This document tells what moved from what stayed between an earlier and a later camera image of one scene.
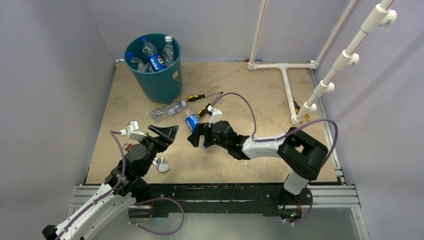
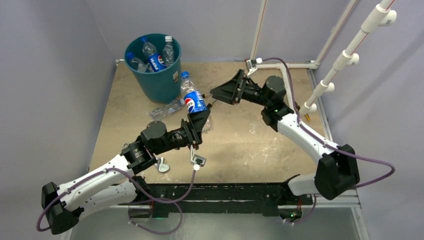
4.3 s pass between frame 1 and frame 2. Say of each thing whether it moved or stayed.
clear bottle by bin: stayed
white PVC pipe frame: stayed
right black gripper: moved
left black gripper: moved
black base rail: stayed
